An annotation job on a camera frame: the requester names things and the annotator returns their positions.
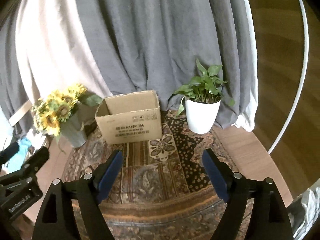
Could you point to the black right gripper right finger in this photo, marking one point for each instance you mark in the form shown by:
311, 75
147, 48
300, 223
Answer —
269, 218

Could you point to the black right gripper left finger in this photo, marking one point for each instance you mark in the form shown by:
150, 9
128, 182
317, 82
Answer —
56, 218

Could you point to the grey ribbed flower pot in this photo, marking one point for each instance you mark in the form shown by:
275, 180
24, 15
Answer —
73, 131

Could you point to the artificial sunflower bouquet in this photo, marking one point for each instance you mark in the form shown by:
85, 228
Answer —
57, 107

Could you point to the patterned round rug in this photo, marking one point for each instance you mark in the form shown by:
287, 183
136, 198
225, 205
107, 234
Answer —
162, 190

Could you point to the white plant pot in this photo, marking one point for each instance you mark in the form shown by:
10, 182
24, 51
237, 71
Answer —
201, 116

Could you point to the brown cardboard box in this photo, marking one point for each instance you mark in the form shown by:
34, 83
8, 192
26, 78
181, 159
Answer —
132, 117

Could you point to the white sheer curtain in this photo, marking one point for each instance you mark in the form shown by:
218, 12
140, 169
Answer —
43, 48

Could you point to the green leafy plant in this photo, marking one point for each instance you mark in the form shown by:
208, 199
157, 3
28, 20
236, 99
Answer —
205, 88

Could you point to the grey curtain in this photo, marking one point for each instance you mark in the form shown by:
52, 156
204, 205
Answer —
153, 44

